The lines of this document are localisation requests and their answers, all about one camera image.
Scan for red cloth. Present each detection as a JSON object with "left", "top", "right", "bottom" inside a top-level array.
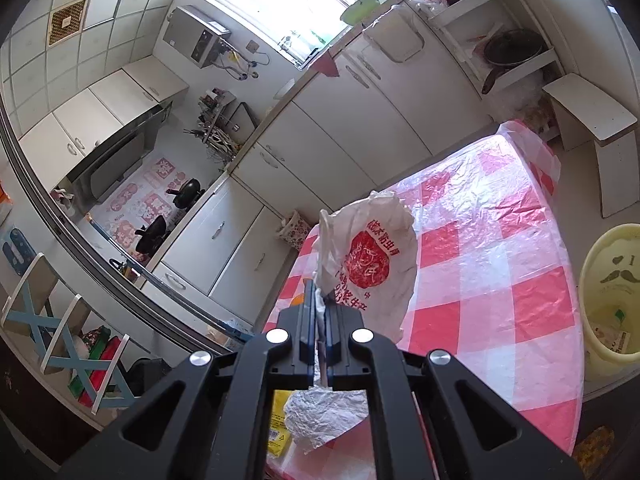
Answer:
[{"left": 312, "top": 52, "right": 341, "bottom": 78}]

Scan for white base kitchen cabinets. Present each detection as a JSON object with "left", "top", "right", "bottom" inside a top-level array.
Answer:
[{"left": 140, "top": 10, "right": 501, "bottom": 321}]

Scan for steel range hood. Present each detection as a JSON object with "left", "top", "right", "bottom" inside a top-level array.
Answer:
[{"left": 65, "top": 102, "right": 173, "bottom": 206}]

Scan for white wooden stool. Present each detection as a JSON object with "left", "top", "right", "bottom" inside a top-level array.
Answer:
[{"left": 541, "top": 73, "right": 640, "bottom": 219}]

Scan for black frying pan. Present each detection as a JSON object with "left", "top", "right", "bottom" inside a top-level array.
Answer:
[{"left": 481, "top": 29, "right": 546, "bottom": 95}]

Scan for yellow packet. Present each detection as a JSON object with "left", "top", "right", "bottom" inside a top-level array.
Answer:
[{"left": 266, "top": 392, "right": 301, "bottom": 461}]

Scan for yellow patterned mat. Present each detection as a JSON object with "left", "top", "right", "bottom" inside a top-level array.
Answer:
[{"left": 572, "top": 425, "right": 616, "bottom": 466}]

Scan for white paper towel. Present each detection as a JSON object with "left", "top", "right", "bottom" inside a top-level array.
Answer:
[{"left": 284, "top": 389, "right": 371, "bottom": 456}]

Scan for white plastic sack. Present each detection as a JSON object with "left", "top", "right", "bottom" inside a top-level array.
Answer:
[{"left": 497, "top": 72, "right": 548, "bottom": 111}]

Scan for blue white folding rack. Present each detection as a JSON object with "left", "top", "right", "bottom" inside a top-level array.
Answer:
[{"left": 0, "top": 227, "right": 141, "bottom": 416}]

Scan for green basin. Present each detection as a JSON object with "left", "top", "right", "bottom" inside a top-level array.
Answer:
[{"left": 342, "top": 0, "right": 383, "bottom": 23}]

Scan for floral patterned basket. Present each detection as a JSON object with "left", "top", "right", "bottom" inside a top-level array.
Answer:
[{"left": 277, "top": 210, "right": 313, "bottom": 252}]

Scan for white wall cabinets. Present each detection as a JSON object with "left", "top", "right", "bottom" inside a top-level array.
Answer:
[{"left": 17, "top": 55, "right": 191, "bottom": 178}]

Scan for pale yellow waste bin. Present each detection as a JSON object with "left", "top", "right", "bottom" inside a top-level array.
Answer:
[{"left": 579, "top": 224, "right": 640, "bottom": 381}]

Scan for red checkered tablecloth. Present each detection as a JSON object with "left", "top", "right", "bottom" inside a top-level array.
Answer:
[{"left": 262, "top": 119, "right": 583, "bottom": 480}]

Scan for white hanging door bin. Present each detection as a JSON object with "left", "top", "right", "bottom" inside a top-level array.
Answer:
[{"left": 372, "top": 10, "right": 426, "bottom": 63}]

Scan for pink patterned backsplash sticker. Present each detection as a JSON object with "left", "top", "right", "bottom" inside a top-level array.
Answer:
[{"left": 90, "top": 155, "right": 201, "bottom": 266}]

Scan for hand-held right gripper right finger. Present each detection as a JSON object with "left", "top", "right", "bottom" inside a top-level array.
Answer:
[{"left": 324, "top": 300, "right": 583, "bottom": 480}]

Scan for white shelf rack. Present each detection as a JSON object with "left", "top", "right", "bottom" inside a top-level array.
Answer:
[{"left": 427, "top": 0, "right": 566, "bottom": 96}]

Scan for ceiling vent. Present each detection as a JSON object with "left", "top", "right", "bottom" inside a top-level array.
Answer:
[{"left": 47, "top": 0, "right": 88, "bottom": 50}]

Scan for black cooking pot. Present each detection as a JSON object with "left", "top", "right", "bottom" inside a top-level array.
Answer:
[{"left": 134, "top": 216, "right": 168, "bottom": 256}]

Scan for bag of food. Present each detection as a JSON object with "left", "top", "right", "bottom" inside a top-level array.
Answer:
[{"left": 520, "top": 95, "right": 558, "bottom": 141}]

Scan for red green package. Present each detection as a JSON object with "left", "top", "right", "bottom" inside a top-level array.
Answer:
[{"left": 67, "top": 325, "right": 131, "bottom": 408}]

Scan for silver water heater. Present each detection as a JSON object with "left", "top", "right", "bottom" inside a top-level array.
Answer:
[{"left": 162, "top": 5, "right": 232, "bottom": 68}]

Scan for metal utensil rack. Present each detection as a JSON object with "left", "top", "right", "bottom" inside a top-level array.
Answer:
[{"left": 182, "top": 87, "right": 253, "bottom": 161}]

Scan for black wok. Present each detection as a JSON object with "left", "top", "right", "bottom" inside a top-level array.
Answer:
[{"left": 167, "top": 178, "right": 206, "bottom": 209}]

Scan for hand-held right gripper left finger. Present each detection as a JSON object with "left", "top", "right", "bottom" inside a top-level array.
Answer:
[{"left": 57, "top": 279, "right": 322, "bottom": 480}]

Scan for white plastic bag red print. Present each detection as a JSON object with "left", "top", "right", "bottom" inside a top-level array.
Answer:
[{"left": 312, "top": 191, "right": 421, "bottom": 343}]

